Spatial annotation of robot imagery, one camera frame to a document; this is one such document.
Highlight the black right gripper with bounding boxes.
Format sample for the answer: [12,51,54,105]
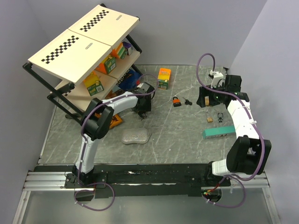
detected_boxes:
[196,83,227,108]

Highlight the orange black padlock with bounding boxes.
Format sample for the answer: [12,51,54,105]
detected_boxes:
[172,96,182,107]

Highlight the small brass padlock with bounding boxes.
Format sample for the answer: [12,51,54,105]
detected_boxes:
[206,110,214,123]

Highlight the black keys of orange padlock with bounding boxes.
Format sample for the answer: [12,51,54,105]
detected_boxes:
[184,98,192,105]

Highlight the large brass padlock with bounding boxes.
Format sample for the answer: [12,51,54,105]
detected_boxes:
[205,96,210,106]

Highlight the grey figurine keychain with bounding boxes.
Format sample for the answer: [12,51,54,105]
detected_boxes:
[217,112,224,123]

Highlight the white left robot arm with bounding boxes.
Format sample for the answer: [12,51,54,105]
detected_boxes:
[72,82,157,188]

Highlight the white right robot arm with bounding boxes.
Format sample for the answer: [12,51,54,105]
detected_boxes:
[197,71,271,186]

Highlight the blue snack bag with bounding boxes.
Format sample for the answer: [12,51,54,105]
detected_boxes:
[116,69,141,91]

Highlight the orange snack bag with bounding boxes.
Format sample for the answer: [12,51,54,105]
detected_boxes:
[109,114,123,129]

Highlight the orange green box on table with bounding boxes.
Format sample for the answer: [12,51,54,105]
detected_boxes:
[157,68,171,90]

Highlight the silver glitter sponge pad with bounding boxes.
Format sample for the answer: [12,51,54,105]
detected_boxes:
[121,128,151,145]

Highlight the teal rectangular box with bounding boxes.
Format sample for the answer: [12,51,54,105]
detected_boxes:
[202,126,235,139]

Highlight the orange green box middle shelf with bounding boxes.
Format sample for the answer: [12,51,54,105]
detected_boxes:
[95,55,116,74]

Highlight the orange green box shelf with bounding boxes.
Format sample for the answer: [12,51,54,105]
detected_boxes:
[111,42,127,59]
[95,55,116,74]

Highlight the yellow green box lower shelf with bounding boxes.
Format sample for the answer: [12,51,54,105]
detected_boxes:
[83,71,104,96]

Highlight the orange green box upper shelf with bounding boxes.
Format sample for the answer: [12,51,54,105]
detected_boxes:
[111,42,127,59]

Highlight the purple white small box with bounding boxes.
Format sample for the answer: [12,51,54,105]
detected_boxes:
[122,42,133,55]

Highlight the beige two-tier shelf rack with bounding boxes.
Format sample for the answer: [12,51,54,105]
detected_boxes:
[23,4,142,122]

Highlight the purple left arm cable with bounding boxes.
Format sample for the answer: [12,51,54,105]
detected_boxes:
[78,73,159,187]

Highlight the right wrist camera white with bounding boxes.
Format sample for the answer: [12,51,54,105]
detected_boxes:
[209,70,225,89]

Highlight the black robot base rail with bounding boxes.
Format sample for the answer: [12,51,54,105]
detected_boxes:
[64,163,231,198]

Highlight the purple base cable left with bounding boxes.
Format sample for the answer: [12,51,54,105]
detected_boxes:
[74,181,116,212]

